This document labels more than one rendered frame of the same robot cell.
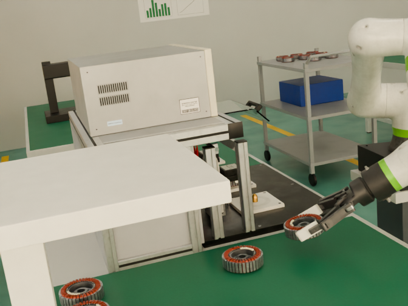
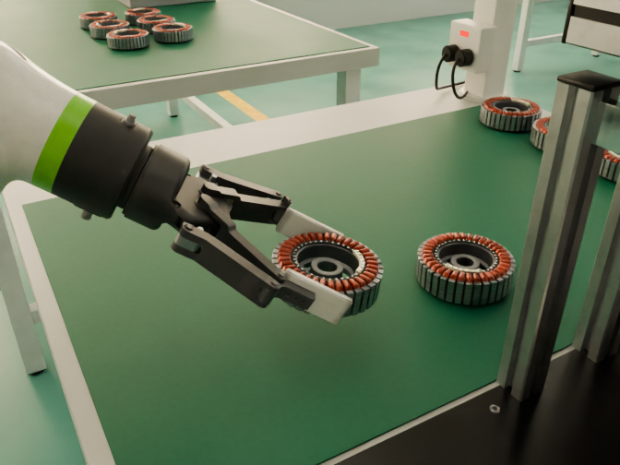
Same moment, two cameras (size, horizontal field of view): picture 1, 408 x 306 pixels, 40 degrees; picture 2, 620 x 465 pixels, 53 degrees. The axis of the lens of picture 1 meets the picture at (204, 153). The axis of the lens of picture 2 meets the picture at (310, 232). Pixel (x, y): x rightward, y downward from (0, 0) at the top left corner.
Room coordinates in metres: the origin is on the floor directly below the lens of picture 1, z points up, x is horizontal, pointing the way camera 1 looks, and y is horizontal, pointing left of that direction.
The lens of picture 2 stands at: (1.97, -0.39, 1.18)
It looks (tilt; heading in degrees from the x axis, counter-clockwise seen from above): 30 degrees down; 166
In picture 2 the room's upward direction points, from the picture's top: straight up
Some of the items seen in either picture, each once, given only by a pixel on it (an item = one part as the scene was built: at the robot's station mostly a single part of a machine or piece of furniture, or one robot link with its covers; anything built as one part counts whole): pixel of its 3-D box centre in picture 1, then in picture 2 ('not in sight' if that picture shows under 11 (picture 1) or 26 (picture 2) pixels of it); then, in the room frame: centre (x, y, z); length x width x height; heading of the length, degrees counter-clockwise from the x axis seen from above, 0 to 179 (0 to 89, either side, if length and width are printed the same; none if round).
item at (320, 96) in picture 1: (316, 108); not in sight; (4.59, -0.97, 0.51); 1.01 x 0.60 x 1.01; 16
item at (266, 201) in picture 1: (255, 203); not in sight; (1.81, -0.15, 0.78); 0.15 x 0.15 x 0.01; 16
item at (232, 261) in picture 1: (242, 258); (464, 267); (1.41, -0.07, 0.77); 0.11 x 0.11 x 0.04
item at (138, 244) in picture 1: (148, 209); not in sight; (1.51, 0.17, 0.91); 0.28 x 0.03 x 0.32; 106
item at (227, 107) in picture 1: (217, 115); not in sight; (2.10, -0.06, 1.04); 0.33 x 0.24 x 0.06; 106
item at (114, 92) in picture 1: (137, 84); not in sight; (1.85, 0.19, 1.22); 0.44 x 0.39 x 0.20; 16
